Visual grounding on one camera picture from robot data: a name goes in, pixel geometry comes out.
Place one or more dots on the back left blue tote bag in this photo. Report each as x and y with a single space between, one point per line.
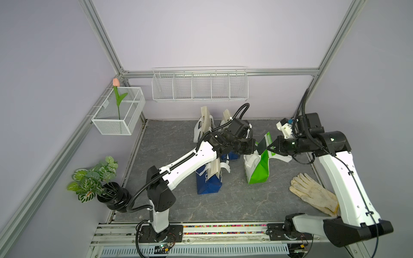
204 124

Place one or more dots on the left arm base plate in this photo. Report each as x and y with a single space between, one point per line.
173 234

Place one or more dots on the white mesh wall basket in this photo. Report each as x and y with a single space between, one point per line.
120 111

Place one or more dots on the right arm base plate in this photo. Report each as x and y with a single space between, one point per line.
277 232

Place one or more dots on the pink artificial tulip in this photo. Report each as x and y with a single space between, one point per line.
119 97

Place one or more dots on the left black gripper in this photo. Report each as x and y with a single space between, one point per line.
251 144

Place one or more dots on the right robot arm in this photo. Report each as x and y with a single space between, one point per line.
352 217

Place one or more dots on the white wire wall shelf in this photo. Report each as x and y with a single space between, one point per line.
219 83

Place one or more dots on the green white takeout bag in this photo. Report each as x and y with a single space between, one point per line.
257 166

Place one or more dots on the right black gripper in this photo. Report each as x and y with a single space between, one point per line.
281 147

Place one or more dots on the back right blue tote bag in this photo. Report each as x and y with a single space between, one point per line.
227 157

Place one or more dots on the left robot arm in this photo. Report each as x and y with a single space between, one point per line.
161 182

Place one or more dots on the white vent grille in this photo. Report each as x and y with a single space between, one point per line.
180 251

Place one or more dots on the potted green plant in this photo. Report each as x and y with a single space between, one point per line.
98 182

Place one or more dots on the blue beige tote bag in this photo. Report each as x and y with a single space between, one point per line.
209 176

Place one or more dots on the cream work glove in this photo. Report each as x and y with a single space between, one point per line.
311 192

